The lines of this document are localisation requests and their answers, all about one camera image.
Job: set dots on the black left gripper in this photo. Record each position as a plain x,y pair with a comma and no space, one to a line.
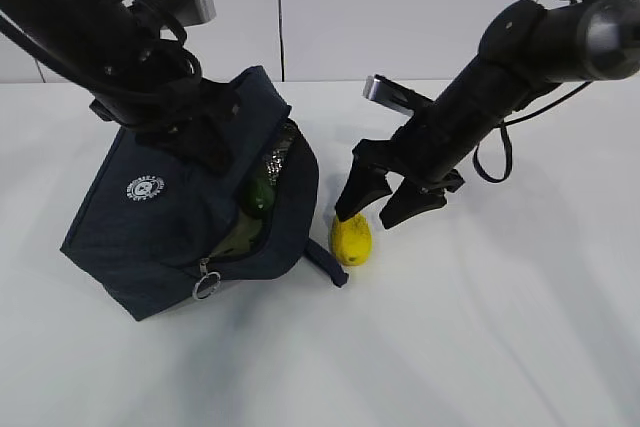
180,94

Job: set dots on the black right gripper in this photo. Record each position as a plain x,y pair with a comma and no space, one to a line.
416,163

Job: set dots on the yellow lemon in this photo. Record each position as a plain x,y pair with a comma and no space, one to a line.
351,241

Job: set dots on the green cucumber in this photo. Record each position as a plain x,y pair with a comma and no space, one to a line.
258,198

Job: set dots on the glass container green lid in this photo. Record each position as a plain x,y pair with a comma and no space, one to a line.
240,239

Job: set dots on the navy blue lunch bag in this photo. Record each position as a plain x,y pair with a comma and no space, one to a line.
149,221

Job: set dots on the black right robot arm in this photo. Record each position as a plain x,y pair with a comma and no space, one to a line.
526,52

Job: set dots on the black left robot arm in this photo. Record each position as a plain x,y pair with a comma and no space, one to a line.
131,56

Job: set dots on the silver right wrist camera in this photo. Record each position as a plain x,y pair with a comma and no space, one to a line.
396,97

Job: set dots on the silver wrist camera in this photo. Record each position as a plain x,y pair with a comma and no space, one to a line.
396,97
190,12

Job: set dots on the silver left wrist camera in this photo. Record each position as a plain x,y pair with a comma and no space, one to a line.
190,12

